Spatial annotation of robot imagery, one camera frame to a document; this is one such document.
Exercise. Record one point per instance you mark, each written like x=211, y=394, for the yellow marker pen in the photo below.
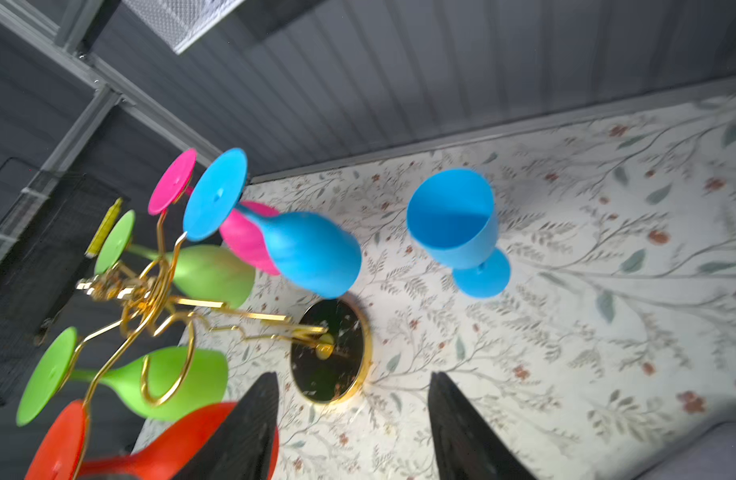
x=104, y=229

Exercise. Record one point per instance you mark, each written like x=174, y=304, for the gold wire wine glass rack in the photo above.
x=331, y=345

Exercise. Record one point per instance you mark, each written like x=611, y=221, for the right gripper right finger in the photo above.
x=465, y=446

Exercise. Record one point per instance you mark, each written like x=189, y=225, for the grey oval case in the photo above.
x=710, y=456

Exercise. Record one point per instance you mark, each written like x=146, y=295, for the green wine glass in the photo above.
x=203, y=271
x=204, y=384

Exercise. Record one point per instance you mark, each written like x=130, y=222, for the front green wine glass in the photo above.
x=204, y=384

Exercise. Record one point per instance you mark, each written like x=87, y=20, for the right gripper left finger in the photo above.
x=242, y=446

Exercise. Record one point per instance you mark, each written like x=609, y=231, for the black wire mesh basket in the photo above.
x=40, y=270

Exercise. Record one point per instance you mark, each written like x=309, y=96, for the pink wine glass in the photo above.
x=215, y=204

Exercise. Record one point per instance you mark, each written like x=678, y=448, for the white wire mesh basket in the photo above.
x=180, y=23

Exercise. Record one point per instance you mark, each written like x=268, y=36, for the back green wine glass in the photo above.
x=203, y=271

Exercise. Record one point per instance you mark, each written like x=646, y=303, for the blue wine glass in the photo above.
x=311, y=251
x=453, y=216

